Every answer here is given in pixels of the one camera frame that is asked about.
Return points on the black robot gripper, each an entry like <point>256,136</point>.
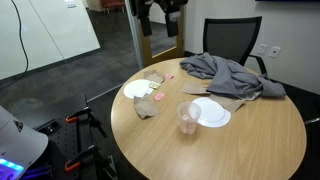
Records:
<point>173,3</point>

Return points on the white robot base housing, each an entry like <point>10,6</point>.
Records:
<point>20,143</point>

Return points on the clear plastic measuring cup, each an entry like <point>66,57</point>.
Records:
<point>196,109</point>

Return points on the red upholstered seat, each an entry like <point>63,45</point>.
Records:
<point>112,4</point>

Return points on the brown paper napkin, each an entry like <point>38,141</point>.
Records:
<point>228,102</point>
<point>154,76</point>
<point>194,88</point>

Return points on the pink sweetener packet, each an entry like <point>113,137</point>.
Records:
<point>169,76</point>
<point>159,96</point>

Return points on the yellow green packet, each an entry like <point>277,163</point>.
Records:
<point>154,85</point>

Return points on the small white paper plate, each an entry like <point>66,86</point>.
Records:
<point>136,88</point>

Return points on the black mesh office chair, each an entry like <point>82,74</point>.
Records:
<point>230,36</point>

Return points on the white paper sheet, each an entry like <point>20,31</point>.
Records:
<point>146,107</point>

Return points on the grey hooded sweatshirt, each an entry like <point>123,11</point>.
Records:
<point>230,76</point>

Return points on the large white paper plate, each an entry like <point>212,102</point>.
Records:
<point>215,113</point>

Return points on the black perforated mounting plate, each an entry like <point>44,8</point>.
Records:
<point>65,140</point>

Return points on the silver glass wall post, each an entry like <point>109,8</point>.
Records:
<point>135,36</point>

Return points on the wooden door frame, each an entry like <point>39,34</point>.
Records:
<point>180,43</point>

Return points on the white wall sign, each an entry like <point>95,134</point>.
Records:
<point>70,4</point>

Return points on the white wall outlet plate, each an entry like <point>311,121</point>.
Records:
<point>262,49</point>
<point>274,51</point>

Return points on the black chair with chrome frame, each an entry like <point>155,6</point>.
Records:
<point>313,146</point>

